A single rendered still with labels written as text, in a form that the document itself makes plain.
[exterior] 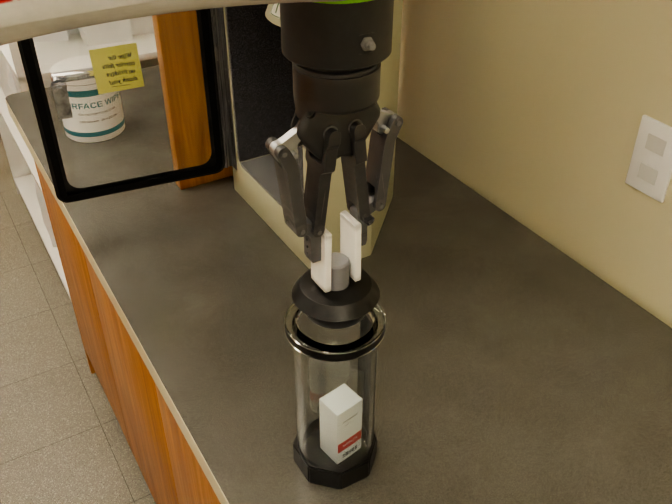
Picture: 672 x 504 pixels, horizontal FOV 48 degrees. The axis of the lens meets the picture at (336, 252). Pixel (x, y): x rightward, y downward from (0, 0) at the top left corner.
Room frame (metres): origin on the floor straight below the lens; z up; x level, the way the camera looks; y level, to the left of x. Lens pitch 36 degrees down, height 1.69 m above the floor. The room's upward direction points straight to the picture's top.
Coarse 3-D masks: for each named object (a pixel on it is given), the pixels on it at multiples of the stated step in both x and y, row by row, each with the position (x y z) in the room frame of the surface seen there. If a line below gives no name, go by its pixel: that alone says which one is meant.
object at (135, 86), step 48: (48, 48) 1.13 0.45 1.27; (96, 48) 1.16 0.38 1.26; (144, 48) 1.19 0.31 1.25; (192, 48) 1.22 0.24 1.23; (48, 96) 1.12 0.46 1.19; (96, 96) 1.15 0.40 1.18; (144, 96) 1.18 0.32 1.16; (192, 96) 1.21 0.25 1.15; (96, 144) 1.15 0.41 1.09; (144, 144) 1.18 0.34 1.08; (192, 144) 1.21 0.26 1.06
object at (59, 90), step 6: (54, 84) 1.13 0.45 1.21; (60, 84) 1.12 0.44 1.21; (54, 90) 1.11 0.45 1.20; (60, 90) 1.11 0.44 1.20; (66, 90) 1.12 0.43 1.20; (54, 96) 1.11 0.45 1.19; (60, 96) 1.11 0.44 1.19; (66, 96) 1.12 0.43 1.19; (60, 102) 1.12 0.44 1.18; (66, 102) 1.12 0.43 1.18; (60, 108) 1.11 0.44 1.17; (66, 108) 1.12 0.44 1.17; (60, 114) 1.11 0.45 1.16; (66, 114) 1.12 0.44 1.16
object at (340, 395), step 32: (288, 320) 0.60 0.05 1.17; (384, 320) 0.60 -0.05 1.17; (320, 352) 0.55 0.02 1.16; (352, 352) 0.56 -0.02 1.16; (320, 384) 0.56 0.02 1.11; (352, 384) 0.56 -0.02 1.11; (320, 416) 0.56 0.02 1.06; (352, 416) 0.57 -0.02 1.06; (320, 448) 0.56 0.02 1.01; (352, 448) 0.57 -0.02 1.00
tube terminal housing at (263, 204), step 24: (384, 72) 1.09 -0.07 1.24; (384, 96) 1.10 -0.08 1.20; (240, 168) 1.22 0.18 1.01; (336, 168) 1.00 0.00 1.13; (240, 192) 1.22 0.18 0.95; (264, 192) 1.13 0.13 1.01; (336, 192) 1.00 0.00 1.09; (264, 216) 1.13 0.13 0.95; (336, 216) 1.00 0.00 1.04; (384, 216) 1.14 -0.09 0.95; (288, 240) 1.05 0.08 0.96; (336, 240) 1.00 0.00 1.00
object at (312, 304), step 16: (336, 256) 0.61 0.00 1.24; (336, 272) 0.59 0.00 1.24; (304, 288) 0.60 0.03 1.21; (320, 288) 0.60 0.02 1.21; (336, 288) 0.59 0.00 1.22; (352, 288) 0.60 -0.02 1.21; (368, 288) 0.60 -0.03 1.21; (304, 304) 0.58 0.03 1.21; (320, 304) 0.57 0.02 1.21; (336, 304) 0.57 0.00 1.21; (352, 304) 0.57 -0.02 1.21; (368, 304) 0.58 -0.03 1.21; (320, 320) 0.57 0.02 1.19; (336, 320) 0.56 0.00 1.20; (352, 320) 0.57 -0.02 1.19
